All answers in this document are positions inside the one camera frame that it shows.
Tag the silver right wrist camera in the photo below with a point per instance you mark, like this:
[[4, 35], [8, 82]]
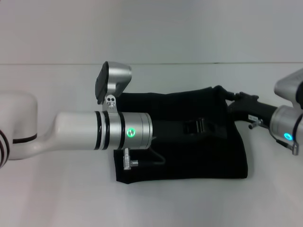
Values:
[[288, 87]]

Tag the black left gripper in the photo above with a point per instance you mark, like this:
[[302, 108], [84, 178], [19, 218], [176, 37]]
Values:
[[170, 130]]

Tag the black t-shirt with FREE print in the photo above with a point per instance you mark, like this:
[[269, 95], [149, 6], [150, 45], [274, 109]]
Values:
[[184, 160]]

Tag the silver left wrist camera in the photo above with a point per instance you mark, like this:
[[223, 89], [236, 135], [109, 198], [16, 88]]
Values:
[[116, 75]]

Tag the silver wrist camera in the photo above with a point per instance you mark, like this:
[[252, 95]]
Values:
[[116, 75], [288, 87]]

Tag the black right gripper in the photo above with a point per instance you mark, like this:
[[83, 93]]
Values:
[[255, 108]]

